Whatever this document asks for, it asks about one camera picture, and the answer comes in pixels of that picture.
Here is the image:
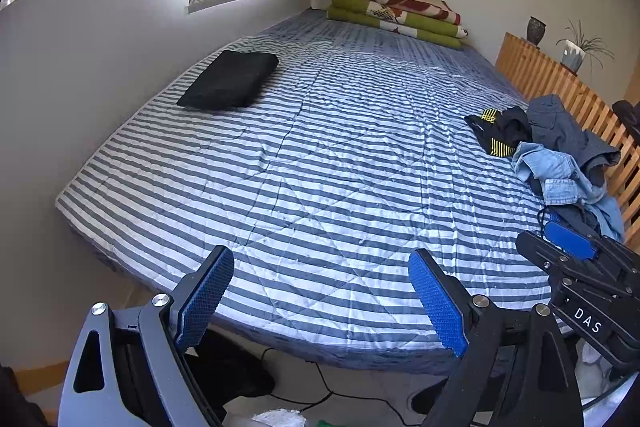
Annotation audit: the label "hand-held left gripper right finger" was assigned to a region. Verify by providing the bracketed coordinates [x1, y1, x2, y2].
[407, 249, 586, 427]

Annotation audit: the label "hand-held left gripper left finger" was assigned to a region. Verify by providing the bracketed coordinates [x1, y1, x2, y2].
[57, 245, 235, 427]

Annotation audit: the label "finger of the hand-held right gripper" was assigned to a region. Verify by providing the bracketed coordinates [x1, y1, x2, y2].
[517, 230, 616, 283]
[544, 221, 640, 275]

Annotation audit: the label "black pants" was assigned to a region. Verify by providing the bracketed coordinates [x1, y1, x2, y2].
[176, 50, 280, 110]

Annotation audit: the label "white cloth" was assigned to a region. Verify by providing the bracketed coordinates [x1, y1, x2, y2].
[575, 342, 636, 408]

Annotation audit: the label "light blue denim garment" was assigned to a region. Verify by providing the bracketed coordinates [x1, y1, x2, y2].
[511, 141, 626, 243]

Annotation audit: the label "black bag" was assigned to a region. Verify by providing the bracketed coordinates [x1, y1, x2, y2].
[192, 332, 276, 400]

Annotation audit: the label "grey blue garment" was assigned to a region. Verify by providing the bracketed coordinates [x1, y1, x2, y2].
[527, 94, 623, 172]

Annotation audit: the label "black garment with yellow stripes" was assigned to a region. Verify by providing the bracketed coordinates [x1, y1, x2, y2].
[464, 106, 533, 158]

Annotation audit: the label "black rounded object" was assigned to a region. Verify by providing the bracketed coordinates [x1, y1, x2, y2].
[612, 99, 640, 132]

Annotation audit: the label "white plastic bag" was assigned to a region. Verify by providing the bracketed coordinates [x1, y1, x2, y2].
[252, 408, 308, 427]

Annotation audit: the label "wooden slatted headboard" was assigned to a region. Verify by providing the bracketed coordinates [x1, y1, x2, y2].
[496, 32, 640, 253]

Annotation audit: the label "grey white striped bed blanket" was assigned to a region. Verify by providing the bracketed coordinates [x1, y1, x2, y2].
[55, 9, 626, 375]

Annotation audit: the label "potted plant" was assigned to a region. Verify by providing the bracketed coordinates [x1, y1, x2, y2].
[556, 19, 616, 75]

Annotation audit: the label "dark vase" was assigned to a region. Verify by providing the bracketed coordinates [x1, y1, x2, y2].
[526, 17, 547, 46]

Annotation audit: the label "red white patterned blanket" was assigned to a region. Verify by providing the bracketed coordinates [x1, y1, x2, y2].
[348, 0, 462, 26]

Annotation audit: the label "black cable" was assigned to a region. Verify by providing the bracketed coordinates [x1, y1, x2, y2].
[260, 347, 426, 425]

